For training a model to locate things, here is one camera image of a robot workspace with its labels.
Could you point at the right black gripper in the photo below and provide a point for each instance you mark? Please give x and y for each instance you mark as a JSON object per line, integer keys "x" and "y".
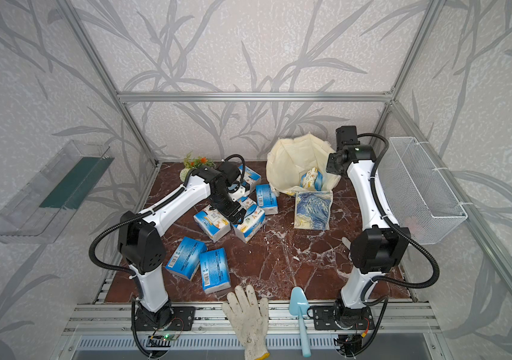
{"x": 330, "y": 163}

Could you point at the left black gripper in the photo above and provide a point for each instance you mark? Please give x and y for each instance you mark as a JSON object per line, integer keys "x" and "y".
{"x": 230, "y": 213}

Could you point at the orange blue tissue pack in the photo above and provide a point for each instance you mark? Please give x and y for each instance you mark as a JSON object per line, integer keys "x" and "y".
{"x": 249, "y": 179}
{"x": 252, "y": 222}
{"x": 248, "y": 204}
{"x": 213, "y": 223}

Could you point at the canvas bag with blue painting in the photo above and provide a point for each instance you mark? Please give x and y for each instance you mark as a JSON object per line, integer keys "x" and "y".
{"x": 298, "y": 167}

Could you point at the blue tissue pack front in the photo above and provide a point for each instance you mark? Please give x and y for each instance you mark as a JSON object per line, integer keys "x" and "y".
{"x": 214, "y": 271}

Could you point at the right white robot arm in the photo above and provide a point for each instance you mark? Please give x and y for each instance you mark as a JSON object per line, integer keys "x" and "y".
{"x": 378, "y": 248}

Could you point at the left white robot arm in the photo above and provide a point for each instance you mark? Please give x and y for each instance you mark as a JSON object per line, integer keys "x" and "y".
{"x": 140, "y": 236}

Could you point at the orange blue tissue pack back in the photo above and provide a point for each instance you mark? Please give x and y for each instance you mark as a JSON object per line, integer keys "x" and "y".
{"x": 249, "y": 179}

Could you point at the artificial green flower plant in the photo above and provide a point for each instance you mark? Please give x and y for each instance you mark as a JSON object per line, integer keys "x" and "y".
{"x": 194, "y": 162}

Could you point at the blue white upright tissue pack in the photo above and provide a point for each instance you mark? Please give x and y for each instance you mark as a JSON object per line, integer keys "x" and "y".
{"x": 266, "y": 199}

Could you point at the blue dotted white glove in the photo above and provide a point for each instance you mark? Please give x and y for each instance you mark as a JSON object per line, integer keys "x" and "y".
{"x": 346, "y": 242}

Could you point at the white cotton glove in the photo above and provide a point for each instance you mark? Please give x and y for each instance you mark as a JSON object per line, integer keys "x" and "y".
{"x": 249, "y": 318}

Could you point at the teal plastic trowel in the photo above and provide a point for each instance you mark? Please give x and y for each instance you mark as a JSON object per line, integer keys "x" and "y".
{"x": 298, "y": 308}

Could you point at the white wire basket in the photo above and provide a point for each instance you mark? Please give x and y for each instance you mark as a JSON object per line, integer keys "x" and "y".
{"x": 417, "y": 192}

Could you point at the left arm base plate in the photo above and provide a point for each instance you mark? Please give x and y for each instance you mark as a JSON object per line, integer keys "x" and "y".
{"x": 172, "y": 318}

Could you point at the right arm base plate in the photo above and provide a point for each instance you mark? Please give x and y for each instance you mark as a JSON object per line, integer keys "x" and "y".
{"x": 330, "y": 317}

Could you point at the clear plastic wall shelf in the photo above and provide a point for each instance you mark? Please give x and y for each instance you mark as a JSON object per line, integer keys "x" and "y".
{"x": 39, "y": 213}

